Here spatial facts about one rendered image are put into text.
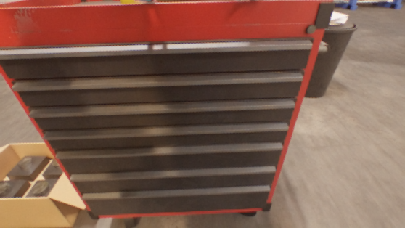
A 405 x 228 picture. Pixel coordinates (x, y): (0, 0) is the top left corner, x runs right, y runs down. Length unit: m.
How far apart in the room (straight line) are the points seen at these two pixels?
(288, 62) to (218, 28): 0.17
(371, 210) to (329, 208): 0.20
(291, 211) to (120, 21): 1.09
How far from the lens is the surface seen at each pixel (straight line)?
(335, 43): 1.86
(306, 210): 1.22
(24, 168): 1.40
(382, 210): 1.41
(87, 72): 0.51
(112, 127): 0.59
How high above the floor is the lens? 1.00
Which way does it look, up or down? 33 degrees down
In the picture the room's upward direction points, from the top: 1 degrees counter-clockwise
